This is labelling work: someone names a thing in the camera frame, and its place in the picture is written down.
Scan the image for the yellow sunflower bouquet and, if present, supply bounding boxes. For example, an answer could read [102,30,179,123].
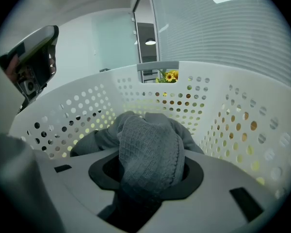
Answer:
[156,69,179,83]

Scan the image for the smooth grey laundry garment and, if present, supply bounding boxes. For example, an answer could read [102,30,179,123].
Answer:
[70,112,205,158]

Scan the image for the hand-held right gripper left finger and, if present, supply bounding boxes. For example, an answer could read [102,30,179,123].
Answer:
[35,148,127,233]

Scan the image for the person's left hand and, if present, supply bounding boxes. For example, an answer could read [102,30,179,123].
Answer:
[48,53,57,75]

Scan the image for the grey knit laundry cloth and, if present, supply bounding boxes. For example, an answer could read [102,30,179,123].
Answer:
[97,111,186,230]

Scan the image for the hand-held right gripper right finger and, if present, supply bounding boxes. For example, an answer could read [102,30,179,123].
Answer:
[135,151,290,233]

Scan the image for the white perforated laundry basket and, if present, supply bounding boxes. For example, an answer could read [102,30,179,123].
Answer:
[8,60,291,201]

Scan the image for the glass door with metal frame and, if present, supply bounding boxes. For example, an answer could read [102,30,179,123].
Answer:
[131,0,161,83]

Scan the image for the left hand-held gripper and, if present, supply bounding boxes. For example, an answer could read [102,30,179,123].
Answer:
[0,25,60,108]

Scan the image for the white window blinds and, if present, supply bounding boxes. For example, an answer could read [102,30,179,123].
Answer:
[149,0,291,92]

